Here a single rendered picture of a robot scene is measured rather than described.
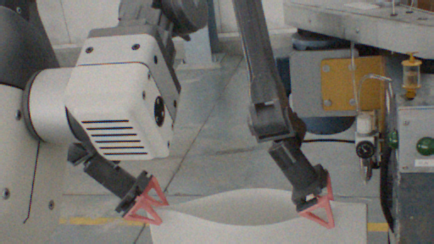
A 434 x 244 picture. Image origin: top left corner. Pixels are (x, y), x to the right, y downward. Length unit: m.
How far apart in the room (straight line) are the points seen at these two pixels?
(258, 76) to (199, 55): 4.92
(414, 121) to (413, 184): 0.14
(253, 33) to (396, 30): 0.26
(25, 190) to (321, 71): 0.77
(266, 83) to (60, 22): 6.07
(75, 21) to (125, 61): 6.30
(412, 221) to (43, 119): 0.61
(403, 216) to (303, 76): 0.45
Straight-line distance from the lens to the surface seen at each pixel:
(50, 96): 0.61
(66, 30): 6.96
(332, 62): 1.20
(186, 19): 0.69
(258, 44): 1.00
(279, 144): 1.02
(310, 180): 1.05
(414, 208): 0.92
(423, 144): 0.80
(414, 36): 0.95
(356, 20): 1.05
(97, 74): 0.57
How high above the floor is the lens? 1.64
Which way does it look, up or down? 22 degrees down
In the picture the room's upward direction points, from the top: 7 degrees counter-clockwise
